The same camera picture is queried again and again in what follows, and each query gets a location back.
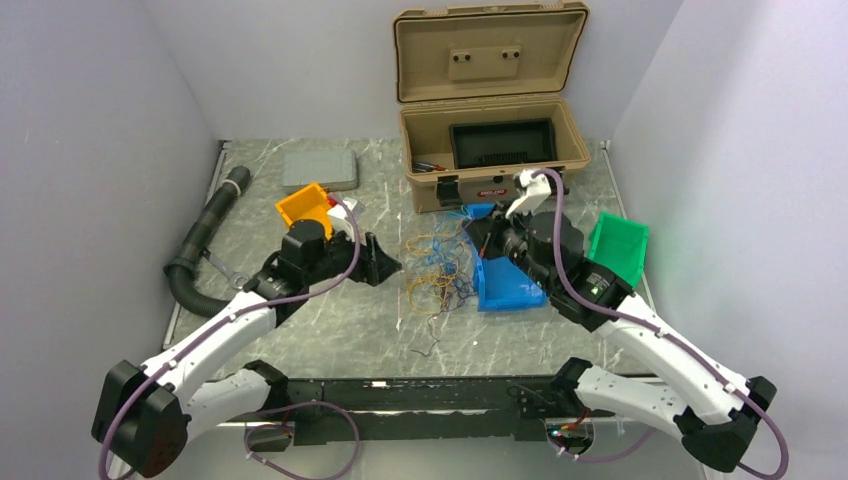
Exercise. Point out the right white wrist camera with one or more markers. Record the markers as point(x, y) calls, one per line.
point(533, 187)

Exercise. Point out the orange plastic bin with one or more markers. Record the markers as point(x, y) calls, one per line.
point(309, 203)

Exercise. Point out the tan open toolbox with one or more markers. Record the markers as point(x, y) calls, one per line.
point(479, 64)

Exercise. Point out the grey plastic case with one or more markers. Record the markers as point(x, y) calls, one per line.
point(333, 169)

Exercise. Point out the silver wrench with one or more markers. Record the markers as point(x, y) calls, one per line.
point(236, 279)

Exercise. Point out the green plastic bin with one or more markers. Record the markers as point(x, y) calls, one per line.
point(620, 245)

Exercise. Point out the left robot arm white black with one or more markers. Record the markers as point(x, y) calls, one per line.
point(147, 414)

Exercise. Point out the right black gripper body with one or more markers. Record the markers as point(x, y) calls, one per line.
point(512, 237)

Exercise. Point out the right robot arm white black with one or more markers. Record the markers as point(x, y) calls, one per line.
point(713, 411)

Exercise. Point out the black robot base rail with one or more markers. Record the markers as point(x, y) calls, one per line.
point(323, 410)

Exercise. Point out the screwdrivers in toolbox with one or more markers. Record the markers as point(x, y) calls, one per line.
point(424, 167)

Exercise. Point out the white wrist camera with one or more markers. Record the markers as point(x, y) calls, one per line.
point(533, 187)
point(343, 213)

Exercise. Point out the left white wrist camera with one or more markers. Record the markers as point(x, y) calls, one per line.
point(343, 213)

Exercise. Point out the blue plastic bin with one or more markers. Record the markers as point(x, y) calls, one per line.
point(500, 285)

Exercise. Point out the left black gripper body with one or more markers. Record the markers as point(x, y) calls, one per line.
point(337, 258)

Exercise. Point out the black tray in toolbox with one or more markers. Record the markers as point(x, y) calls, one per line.
point(503, 143)

